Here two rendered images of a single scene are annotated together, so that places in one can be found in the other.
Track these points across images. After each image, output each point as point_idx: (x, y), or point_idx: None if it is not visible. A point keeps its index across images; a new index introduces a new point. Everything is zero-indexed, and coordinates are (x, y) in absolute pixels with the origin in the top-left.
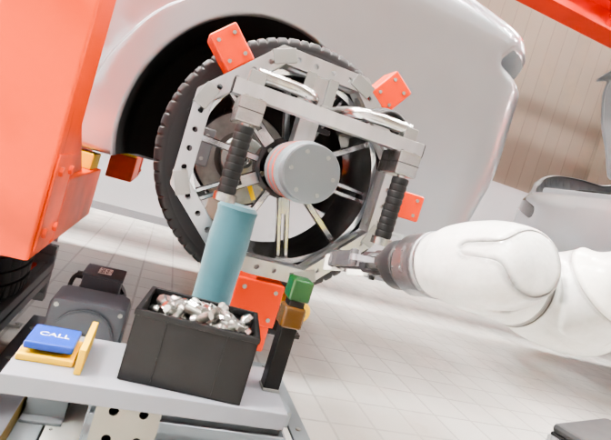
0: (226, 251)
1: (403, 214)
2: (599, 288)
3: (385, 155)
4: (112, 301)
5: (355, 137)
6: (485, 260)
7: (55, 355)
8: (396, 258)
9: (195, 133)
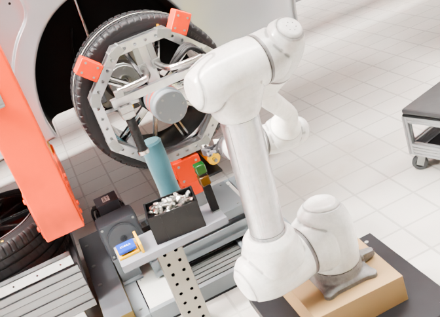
0: (160, 166)
1: None
2: (279, 133)
3: None
4: (123, 212)
5: None
6: None
7: (131, 251)
8: (220, 151)
9: (104, 120)
